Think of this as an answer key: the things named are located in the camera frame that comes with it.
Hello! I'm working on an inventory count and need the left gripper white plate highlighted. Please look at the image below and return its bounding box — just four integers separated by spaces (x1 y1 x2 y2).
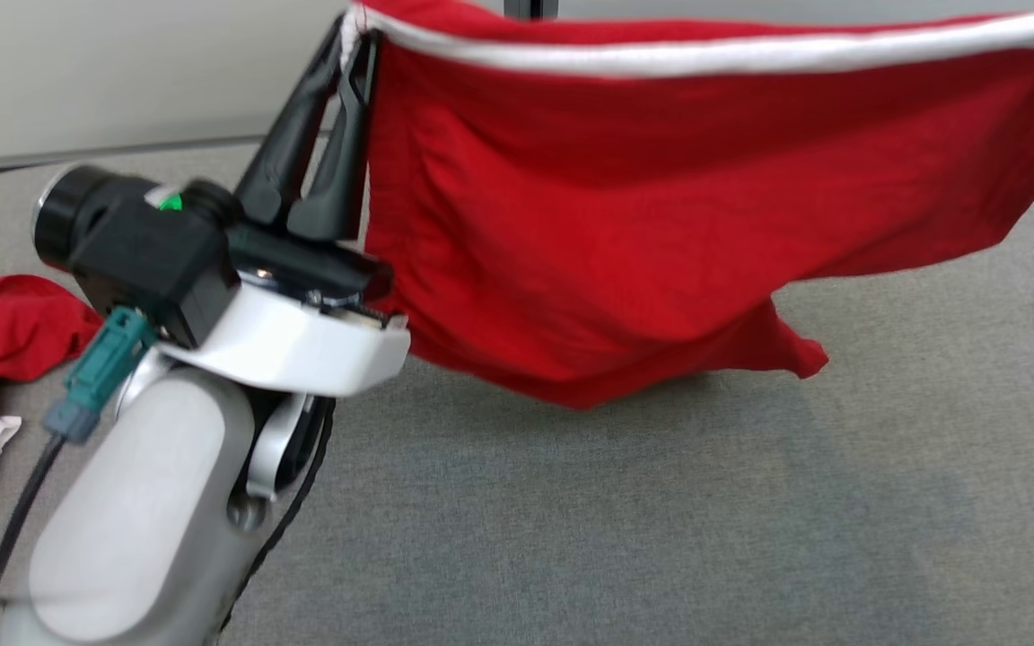
158 13 410 397

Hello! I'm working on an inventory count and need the grey fabric sofa cushion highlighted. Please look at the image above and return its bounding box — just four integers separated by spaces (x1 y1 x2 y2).
0 135 1034 646

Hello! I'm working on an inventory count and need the long grey wall base rail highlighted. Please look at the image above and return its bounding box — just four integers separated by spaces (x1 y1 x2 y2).
0 135 268 189

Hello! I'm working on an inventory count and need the left teal plug black cable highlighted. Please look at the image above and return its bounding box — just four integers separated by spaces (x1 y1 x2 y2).
0 307 157 604

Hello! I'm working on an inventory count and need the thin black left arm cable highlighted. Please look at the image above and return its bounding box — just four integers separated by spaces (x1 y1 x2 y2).
212 395 338 638

